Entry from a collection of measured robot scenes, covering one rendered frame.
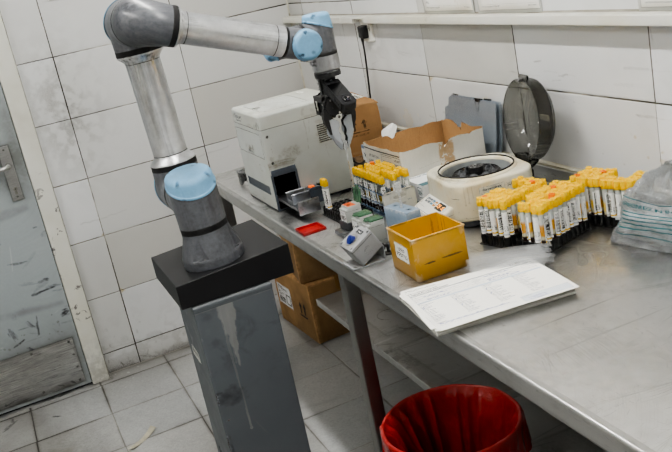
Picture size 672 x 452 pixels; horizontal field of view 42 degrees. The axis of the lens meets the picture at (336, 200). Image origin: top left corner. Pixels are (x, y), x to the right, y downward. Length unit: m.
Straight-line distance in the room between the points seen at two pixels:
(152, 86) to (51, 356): 2.03
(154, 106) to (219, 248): 0.38
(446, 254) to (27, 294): 2.31
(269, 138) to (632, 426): 1.57
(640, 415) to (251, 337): 1.05
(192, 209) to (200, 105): 1.87
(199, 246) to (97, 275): 1.88
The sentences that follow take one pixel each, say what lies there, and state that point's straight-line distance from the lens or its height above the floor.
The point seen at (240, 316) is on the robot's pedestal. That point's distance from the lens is 2.12.
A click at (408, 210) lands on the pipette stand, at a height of 0.98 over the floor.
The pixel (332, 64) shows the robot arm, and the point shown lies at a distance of 2.31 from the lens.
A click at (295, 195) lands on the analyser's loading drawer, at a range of 2.55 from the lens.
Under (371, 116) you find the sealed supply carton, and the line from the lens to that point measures 3.14.
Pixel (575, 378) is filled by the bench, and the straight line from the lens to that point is 1.50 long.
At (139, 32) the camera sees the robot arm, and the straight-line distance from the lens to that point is 2.04.
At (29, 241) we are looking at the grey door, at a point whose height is 0.70.
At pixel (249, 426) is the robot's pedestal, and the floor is 0.53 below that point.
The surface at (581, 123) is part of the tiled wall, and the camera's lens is 2.32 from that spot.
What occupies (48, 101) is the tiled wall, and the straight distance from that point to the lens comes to 3.80.
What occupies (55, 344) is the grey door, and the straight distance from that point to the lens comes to 3.96.
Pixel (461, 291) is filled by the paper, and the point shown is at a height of 0.89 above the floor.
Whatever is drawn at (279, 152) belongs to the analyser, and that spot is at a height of 1.05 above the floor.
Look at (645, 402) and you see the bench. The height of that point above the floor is 0.88.
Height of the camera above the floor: 1.61
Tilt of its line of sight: 16 degrees down
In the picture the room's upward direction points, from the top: 12 degrees counter-clockwise
